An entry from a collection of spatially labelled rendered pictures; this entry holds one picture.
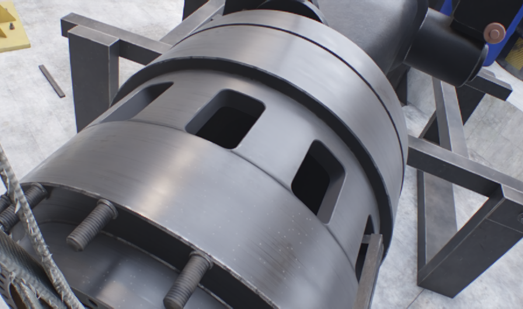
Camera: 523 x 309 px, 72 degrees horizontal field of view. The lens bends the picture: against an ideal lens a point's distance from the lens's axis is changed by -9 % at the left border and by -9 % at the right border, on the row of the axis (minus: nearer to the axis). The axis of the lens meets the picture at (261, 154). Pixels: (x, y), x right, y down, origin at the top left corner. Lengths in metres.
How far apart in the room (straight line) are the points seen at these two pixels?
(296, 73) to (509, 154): 2.52
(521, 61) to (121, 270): 3.19
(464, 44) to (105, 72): 1.39
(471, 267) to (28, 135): 2.11
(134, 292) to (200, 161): 0.14
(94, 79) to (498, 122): 2.45
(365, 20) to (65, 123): 1.58
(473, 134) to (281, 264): 2.69
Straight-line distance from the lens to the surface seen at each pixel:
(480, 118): 2.95
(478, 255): 1.76
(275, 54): 0.56
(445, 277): 1.87
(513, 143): 2.93
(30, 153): 2.03
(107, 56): 1.55
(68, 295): 0.22
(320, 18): 0.74
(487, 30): 1.64
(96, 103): 1.72
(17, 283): 0.30
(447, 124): 1.72
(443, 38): 1.64
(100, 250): 0.40
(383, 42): 1.12
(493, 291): 2.20
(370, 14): 1.15
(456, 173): 1.52
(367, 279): 0.51
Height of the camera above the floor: 1.39
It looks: 42 degrees down
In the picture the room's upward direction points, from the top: 18 degrees clockwise
